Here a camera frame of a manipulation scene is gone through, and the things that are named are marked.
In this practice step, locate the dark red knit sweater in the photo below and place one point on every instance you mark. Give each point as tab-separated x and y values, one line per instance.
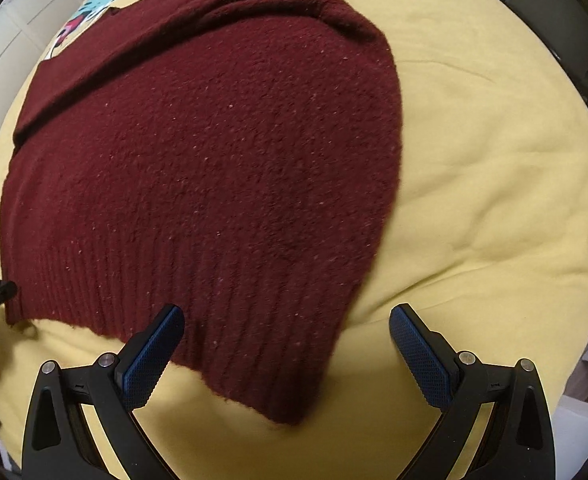
199	170

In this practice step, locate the white wardrobe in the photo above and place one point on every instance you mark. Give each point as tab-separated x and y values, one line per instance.
4	35

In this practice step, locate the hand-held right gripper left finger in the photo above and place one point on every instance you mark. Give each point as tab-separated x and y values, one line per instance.
154	355

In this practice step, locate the yellow printed blanket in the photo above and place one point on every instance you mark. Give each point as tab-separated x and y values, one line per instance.
473	160

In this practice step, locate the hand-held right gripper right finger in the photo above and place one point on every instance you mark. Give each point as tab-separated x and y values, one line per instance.
421	355

